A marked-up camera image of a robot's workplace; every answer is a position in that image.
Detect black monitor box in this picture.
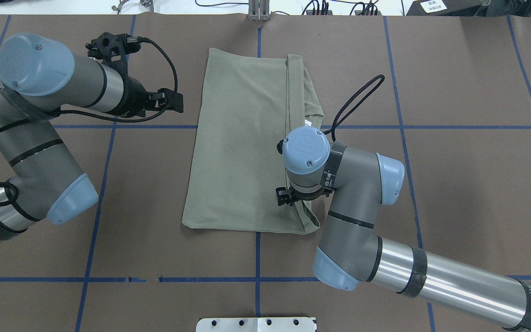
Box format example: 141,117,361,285
405,0,490,17

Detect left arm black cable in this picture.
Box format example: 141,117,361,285
0,37,179,148

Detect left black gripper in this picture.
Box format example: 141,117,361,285
118,77,165,118

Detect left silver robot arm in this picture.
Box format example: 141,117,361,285
0,32,183,243

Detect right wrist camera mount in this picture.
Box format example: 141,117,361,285
275,187,295,207

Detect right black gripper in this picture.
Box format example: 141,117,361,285
289,187,326,202

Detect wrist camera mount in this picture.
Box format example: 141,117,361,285
275,187,295,207
86,32,149,76

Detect aluminium frame post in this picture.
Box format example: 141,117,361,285
247,0,271,22

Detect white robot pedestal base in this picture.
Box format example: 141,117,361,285
195,317,318,332

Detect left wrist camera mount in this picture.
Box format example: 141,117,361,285
86,32,149,76

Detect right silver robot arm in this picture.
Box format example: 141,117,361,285
278,126,531,332

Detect olive green long-sleeve shirt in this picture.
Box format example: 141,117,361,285
182,48,325,235

